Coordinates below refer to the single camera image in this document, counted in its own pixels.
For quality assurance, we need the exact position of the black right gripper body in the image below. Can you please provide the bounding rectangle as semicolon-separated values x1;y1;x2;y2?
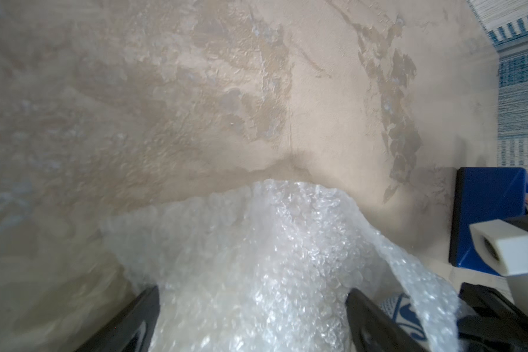
458;282;528;351

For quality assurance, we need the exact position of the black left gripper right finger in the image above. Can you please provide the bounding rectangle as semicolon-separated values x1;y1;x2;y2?
346;288;426;352

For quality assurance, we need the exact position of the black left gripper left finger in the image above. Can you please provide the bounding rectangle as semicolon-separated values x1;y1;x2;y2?
76;285;160;352

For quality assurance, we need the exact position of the blue patterned ceramic bowl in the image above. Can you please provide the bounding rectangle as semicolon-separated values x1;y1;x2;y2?
378;293;429;350

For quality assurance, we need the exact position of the clear bubble wrap sheet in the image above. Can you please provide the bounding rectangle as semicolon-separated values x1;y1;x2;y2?
101;180;460;351

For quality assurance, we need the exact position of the blue tape dispenser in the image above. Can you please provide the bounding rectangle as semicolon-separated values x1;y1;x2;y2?
448;167;528;276

